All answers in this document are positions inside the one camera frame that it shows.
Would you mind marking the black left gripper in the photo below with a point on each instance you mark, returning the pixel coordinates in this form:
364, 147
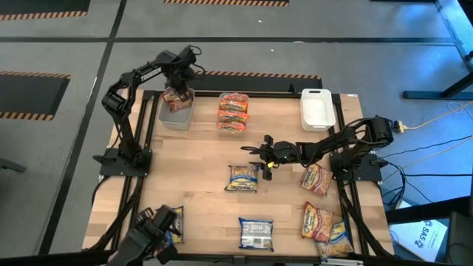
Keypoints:
179, 68

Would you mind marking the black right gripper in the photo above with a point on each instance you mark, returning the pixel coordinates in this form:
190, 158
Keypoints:
282, 153

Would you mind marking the red Maruchan ramen packet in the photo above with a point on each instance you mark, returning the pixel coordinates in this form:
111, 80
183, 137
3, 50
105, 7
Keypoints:
317, 221
316, 179
168, 100

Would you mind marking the blue Maruchan ramen packet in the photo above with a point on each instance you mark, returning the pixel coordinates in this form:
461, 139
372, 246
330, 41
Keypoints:
178, 229
242, 179
338, 242
256, 233

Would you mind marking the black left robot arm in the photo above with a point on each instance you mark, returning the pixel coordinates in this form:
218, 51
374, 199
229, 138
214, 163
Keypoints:
148, 74

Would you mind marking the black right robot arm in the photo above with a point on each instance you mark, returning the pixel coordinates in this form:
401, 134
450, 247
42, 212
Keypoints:
373, 131

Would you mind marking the grey translucent plastic bin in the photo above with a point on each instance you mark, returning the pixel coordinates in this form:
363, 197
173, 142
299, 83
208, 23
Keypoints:
177, 122

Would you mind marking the clear plastic bin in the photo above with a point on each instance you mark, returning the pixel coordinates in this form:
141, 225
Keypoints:
233, 134

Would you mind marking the black hazard-striped floor mat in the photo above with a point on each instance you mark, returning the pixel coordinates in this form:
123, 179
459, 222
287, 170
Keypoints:
55, 5
33, 96
221, 3
258, 84

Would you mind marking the white plastic bin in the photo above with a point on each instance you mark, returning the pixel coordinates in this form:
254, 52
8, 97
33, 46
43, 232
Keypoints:
317, 111

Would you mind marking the silver aluminium extrusion bar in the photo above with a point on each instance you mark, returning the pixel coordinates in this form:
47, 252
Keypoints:
341, 262

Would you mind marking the yellow power plug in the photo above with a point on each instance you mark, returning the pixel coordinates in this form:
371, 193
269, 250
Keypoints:
399, 127

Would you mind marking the black beam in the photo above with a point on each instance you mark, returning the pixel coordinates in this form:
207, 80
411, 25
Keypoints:
425, 212

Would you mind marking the desk with black legs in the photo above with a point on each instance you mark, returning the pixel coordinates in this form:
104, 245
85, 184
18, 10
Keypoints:
425, 95

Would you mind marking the white printed box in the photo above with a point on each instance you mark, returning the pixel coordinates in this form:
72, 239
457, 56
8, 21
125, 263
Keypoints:
417, 240

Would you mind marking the dark grey furniture foot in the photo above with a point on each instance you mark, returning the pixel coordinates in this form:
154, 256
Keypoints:
11, 165

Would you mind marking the dark grey chair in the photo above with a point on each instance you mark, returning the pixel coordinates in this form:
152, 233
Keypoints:
460, 240

